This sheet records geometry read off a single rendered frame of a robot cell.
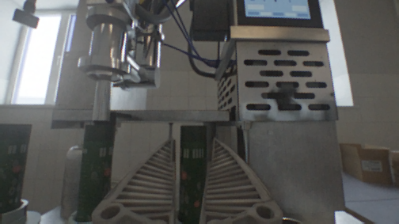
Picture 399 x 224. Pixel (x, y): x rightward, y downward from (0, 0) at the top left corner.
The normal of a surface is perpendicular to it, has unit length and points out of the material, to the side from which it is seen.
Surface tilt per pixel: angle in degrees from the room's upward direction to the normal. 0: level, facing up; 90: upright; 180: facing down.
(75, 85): 90
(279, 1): 90
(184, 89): 90
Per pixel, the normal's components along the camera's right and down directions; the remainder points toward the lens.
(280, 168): 0.01, -0.17
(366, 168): -0.36, -0.16
